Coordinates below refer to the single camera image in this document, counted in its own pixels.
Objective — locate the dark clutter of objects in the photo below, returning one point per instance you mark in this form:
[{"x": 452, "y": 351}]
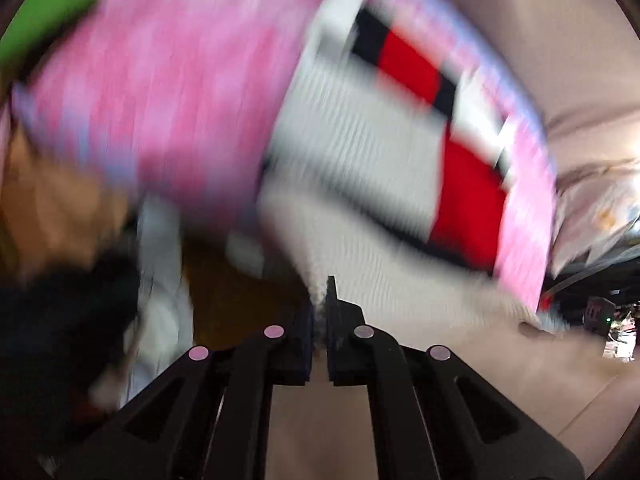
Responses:
[{"x": 600, "y": 305}]

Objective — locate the green cloth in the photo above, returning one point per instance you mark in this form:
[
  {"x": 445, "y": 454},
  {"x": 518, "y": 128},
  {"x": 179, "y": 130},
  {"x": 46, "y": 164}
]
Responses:
[{"x": 55, "y": 10}]

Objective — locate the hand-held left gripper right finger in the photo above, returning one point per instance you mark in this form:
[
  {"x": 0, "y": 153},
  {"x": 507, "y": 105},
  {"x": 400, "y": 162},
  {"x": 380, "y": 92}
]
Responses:
[{"x": 340, "y": 350}]

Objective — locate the white red navy knit sweater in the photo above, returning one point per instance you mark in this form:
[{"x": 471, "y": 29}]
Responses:
[{"x": 380, "y": 180}]

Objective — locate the white cloth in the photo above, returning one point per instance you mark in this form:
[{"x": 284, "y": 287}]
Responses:
[{"x": 160, "y": 305}]

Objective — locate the pink patterned blanket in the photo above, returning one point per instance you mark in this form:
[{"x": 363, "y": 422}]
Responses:
[{"x": 175, "y": 90}]

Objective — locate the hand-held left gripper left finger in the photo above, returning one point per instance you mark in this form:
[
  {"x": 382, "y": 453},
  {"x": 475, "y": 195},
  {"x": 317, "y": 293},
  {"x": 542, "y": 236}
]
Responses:
[{"x": 300, "y": 355}]

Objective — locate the dark cloth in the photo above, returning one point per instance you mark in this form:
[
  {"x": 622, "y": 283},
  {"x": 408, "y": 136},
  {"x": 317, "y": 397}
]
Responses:
[{"x": 55, "y": 340}]

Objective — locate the pale printed bedding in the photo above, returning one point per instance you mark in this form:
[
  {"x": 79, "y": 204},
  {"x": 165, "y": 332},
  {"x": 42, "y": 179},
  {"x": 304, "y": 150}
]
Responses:
[{"x": 595, "y": 215}]

